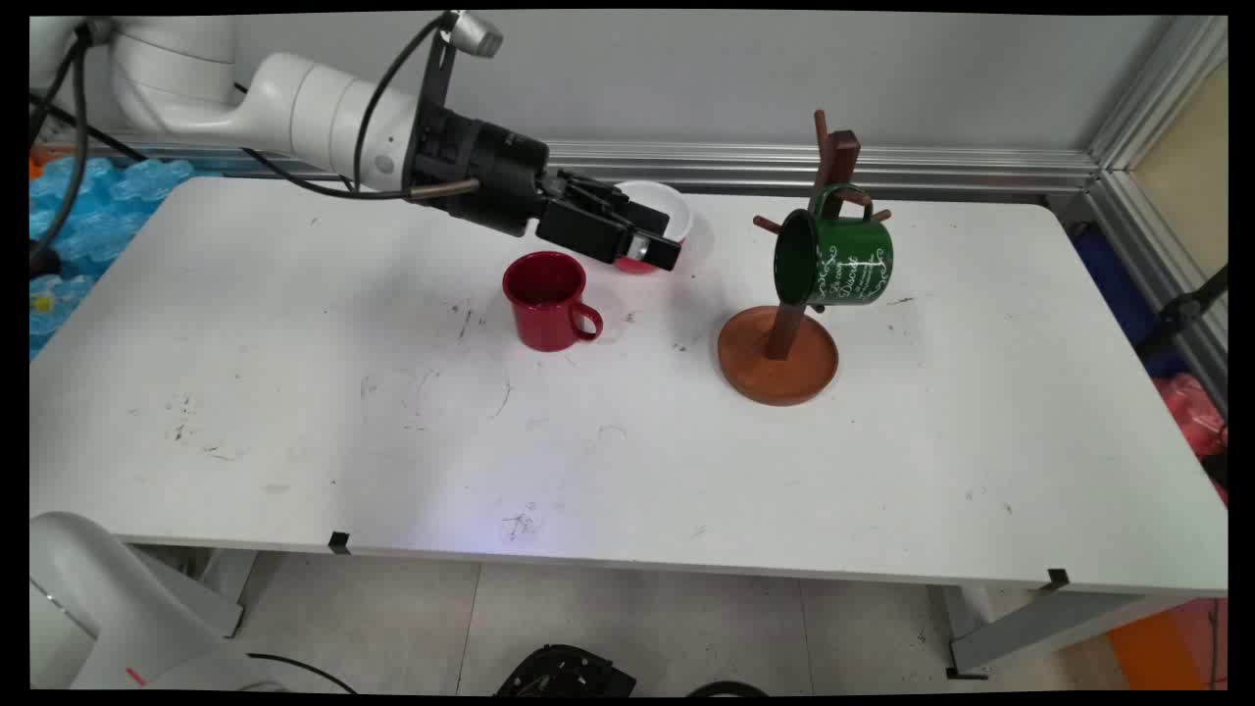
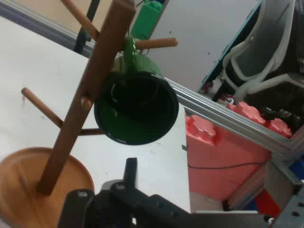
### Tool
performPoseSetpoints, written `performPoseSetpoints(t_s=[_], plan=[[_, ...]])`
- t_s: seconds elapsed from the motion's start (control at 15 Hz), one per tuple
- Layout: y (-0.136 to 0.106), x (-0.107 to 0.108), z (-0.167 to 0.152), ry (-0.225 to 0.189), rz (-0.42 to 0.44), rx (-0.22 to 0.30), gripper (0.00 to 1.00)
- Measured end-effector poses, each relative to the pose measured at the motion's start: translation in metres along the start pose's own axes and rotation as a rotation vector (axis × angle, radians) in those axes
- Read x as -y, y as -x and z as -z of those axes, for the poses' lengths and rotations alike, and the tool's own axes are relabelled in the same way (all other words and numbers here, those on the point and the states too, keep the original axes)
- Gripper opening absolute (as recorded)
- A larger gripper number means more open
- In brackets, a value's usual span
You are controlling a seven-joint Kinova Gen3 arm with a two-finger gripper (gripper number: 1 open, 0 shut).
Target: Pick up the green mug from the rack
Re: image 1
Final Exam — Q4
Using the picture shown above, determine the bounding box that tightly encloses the red bowl white inside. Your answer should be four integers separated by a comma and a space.
613, 180, 694, 275

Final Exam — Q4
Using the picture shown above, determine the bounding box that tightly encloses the dark blue foam mat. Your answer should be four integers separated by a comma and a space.
1074, 226, 1187, 378

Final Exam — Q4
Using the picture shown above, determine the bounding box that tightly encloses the aluminium frame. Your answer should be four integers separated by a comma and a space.
29, 15, 1229, 413

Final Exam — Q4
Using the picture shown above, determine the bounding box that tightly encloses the orange red floor mat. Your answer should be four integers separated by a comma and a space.
1108, 598, 1229, 692

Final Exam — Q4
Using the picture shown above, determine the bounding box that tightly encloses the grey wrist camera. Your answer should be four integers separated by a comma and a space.
422, 12, 504, 114

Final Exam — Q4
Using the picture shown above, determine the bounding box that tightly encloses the white robot housing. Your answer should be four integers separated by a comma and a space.
29, 512, 295, 692

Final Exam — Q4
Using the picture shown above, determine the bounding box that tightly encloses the black floor cable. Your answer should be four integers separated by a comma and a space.
245, 652, 359, 695

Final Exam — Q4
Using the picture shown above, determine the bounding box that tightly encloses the green enamel mug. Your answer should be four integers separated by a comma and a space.
773, 183, 895, 308

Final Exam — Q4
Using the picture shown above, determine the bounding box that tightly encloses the wooden mug tree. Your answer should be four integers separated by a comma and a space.
717, 110, 893, 407

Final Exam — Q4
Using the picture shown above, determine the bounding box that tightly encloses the black device on floor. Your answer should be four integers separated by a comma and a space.
495, 644, 638, 697

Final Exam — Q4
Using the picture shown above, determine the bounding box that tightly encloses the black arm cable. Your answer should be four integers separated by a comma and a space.
29, 18, 481, 276

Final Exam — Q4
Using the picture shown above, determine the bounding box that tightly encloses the red mug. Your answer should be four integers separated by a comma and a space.
502, 251, 604, 353

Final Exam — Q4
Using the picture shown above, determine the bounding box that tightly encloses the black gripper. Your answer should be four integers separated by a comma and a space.
407, 103, 682, 272

